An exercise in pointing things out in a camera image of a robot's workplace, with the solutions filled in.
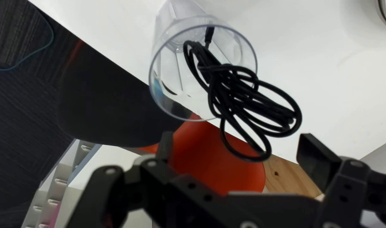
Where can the clear glass cup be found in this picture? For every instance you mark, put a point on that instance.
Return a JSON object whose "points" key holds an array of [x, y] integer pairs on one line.
{"points": [[174, 55]]}

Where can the small wooden block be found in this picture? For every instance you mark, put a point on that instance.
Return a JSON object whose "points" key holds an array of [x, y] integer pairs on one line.
{"points": [[288, 177]]}

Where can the red chair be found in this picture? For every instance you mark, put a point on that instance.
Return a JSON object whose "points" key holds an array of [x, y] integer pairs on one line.
{"points": [[218, 160]]}

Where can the clear plastic drawer unit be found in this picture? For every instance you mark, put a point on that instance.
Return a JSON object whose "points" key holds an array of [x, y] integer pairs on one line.
{"points": [[57, 185]]}

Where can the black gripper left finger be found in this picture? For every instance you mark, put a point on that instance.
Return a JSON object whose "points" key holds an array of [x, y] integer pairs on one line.
{"points": [[116, 185]]}

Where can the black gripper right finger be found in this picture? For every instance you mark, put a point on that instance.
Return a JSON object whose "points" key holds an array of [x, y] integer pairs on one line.
{"points": [[326, 165]]}

